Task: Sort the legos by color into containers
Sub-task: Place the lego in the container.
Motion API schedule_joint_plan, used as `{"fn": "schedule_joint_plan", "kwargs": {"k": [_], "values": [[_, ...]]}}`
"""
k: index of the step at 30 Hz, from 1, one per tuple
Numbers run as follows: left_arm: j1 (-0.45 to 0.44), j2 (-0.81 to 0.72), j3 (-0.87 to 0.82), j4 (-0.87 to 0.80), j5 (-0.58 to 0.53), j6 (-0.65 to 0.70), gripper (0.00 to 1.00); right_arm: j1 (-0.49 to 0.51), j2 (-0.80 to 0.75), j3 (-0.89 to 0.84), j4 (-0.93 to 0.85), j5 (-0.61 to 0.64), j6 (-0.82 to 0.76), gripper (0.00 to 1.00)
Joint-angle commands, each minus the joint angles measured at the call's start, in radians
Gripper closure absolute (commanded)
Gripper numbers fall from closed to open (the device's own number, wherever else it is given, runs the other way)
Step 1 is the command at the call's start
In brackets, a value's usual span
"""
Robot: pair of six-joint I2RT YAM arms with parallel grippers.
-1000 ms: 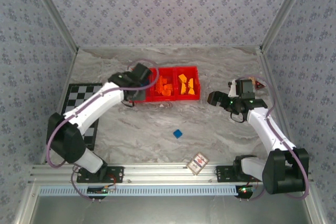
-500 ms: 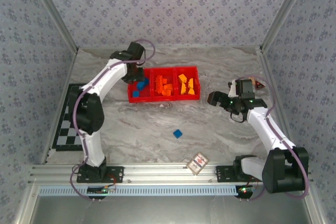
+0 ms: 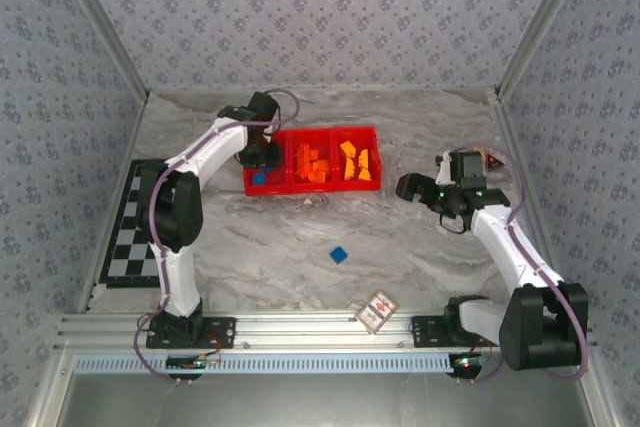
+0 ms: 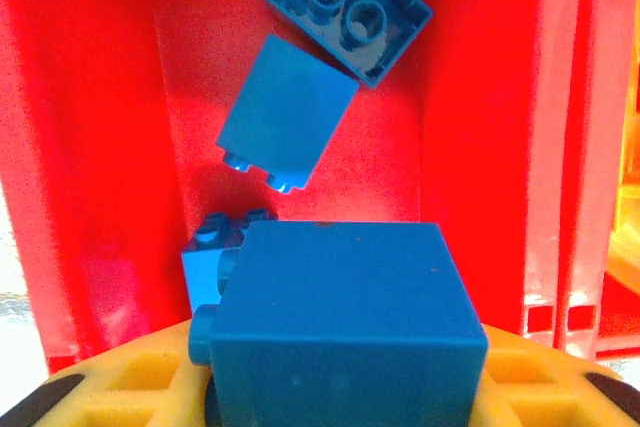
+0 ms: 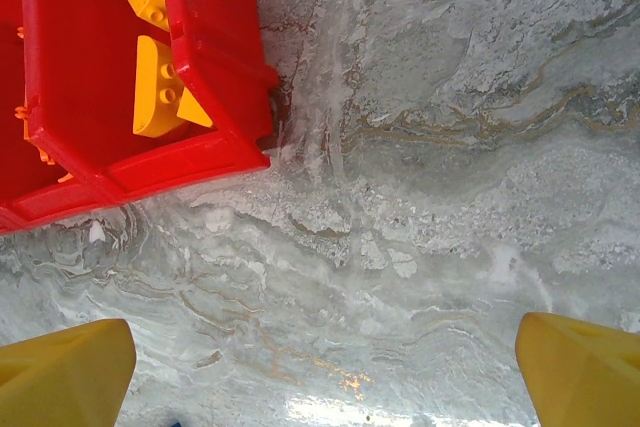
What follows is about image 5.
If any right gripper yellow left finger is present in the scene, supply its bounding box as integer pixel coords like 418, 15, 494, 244
0, 317, 137, 427

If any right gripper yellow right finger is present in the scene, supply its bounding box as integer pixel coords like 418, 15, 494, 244
514, 311, 640, 427

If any long orange lego brick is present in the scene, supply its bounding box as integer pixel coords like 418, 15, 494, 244
13, 25, 75, 184

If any yellow curved lego brick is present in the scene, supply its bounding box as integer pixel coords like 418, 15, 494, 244
132, 35, 189, 139

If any red three-compartment plastic tray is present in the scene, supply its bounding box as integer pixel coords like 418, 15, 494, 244
0, 0, 280, 237

